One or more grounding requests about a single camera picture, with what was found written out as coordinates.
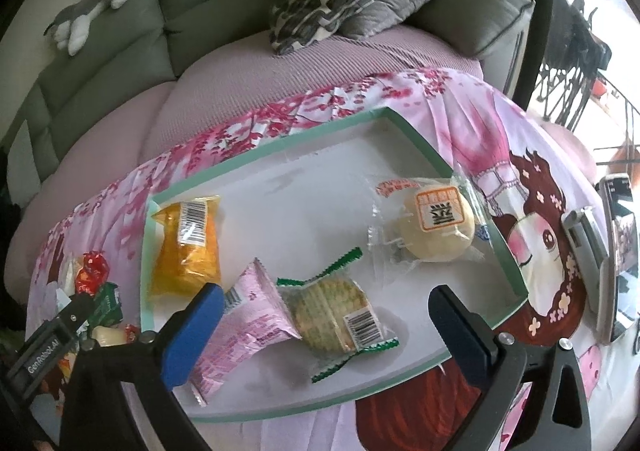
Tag pink snack packet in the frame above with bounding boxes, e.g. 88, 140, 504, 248
190, 259, 302, 407

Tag pink cartoon print cloth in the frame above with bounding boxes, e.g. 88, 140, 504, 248
27, 68, 639, 450

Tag grey white plush cat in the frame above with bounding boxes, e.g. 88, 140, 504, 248
44, 0, 128, 56

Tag green white snack bag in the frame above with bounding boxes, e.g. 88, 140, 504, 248
88, 282, 122, 327

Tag green rimmed white tray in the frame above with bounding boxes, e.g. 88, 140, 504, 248
146, 107, 527, 423

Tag round bun clear wrapper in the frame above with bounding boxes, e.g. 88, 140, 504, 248
368, 172, 492, 269

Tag green edged cracker packet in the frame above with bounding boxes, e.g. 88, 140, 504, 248
276, 247, 399, 384

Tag pink sofa seat cover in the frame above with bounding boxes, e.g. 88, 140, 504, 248
4, 25, 484, 304

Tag black balcony railing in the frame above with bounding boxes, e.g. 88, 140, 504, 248
529, 0, 640, 167

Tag smartphone on stand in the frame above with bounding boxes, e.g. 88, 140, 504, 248
597, 174, 639, 345

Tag grey green sofa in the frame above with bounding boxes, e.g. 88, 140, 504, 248
14, 0, 534, 206

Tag orange cake snack packet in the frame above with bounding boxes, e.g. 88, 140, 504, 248
151, 195, 222, 298

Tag silver phone stand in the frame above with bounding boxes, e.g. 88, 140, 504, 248
562, 206, 608, 315

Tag pink round stool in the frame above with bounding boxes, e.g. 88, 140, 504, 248
540, 122, 597, 184

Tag red wrapped candy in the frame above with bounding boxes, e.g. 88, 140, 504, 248
74, 251, 111, 296

